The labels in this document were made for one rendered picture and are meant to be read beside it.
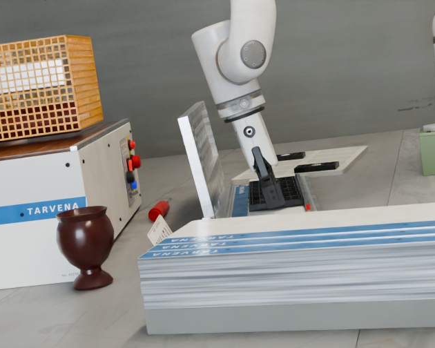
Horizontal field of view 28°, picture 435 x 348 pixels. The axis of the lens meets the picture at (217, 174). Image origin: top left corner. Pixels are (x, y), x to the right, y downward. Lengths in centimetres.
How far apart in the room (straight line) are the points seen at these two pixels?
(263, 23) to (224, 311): 60
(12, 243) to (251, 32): 51
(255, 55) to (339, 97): 251
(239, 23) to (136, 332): 59
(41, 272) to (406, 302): 63
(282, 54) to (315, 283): 304
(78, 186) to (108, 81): 280
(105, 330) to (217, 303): 16
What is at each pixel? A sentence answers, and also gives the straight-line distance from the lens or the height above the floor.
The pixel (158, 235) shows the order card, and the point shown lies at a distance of 132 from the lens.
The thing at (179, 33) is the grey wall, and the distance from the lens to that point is 404.
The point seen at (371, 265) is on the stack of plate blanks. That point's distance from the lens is 92.
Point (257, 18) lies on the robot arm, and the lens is 143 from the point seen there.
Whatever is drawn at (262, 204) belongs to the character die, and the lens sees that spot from 155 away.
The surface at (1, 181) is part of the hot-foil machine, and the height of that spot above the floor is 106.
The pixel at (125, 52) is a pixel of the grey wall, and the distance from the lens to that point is 412.
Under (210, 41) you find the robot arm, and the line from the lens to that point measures 148.
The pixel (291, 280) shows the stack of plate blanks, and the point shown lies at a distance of 94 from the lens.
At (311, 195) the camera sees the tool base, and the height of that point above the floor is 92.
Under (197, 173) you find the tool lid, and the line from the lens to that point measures 145.
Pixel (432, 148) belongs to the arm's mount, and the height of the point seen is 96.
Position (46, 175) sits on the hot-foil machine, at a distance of 138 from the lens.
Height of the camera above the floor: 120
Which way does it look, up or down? 8 degrees down
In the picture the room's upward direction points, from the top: 8 degrees counter-clockwise
